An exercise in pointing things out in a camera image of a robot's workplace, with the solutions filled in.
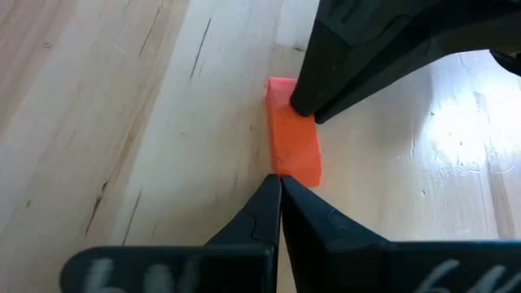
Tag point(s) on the red eraser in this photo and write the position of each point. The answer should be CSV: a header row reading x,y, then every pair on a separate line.
x,y
295,142

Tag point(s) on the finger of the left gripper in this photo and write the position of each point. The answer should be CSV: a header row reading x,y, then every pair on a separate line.
x,y
407,53
325,61

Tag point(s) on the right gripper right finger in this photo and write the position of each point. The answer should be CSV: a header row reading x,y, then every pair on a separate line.
x,y
321,236

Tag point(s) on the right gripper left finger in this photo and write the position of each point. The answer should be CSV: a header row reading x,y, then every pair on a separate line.
x,y
260,219

